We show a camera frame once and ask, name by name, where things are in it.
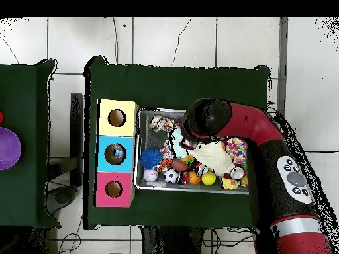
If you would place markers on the colourful heart-print cloth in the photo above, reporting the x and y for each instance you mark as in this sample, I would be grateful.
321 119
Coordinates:
237 150

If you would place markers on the small brown football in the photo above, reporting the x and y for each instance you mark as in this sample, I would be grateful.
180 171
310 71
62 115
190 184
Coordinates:
180 164

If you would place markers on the purple plastic bowl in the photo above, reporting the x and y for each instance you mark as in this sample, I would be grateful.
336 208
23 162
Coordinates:
8 148

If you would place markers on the small white baseball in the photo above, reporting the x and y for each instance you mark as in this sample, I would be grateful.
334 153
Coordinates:
150 175

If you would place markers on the dark green table cloth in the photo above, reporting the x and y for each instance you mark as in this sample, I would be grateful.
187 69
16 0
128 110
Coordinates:
172 87
21 145

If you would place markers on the wooden box with three holes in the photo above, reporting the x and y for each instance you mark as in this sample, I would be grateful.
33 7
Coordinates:
124 127

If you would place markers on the small soccer ball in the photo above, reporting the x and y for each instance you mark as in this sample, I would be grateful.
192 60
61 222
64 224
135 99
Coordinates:
171 176

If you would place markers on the small red ball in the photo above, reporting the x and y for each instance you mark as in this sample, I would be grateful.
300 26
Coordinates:
1 117

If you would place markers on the crushed clear plastic bottle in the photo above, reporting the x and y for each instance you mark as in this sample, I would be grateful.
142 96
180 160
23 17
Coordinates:
116 153

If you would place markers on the cream waffle cloth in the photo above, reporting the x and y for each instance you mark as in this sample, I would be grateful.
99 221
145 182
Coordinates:
214 157

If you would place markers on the blue spiky rubber ball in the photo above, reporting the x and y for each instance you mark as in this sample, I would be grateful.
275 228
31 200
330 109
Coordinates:
151 158

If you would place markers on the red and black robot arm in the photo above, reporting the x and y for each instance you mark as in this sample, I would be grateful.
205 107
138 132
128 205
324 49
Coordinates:
251 121

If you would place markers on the crushed silver can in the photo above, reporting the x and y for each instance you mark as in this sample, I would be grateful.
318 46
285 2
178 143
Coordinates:
157 123

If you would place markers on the light blue waffle cloth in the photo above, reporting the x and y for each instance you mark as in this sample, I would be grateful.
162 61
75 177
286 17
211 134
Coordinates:
177 144

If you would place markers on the small orange basketball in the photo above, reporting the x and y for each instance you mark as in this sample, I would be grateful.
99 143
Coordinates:
195 178

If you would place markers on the black upright panel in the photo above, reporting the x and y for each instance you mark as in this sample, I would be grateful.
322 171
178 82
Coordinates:
76 132

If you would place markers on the plain yellow ball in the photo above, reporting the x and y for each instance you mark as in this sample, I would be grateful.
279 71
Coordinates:
209 178

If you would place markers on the dark grey floor base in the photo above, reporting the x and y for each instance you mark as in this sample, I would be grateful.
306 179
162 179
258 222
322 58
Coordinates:
62 197

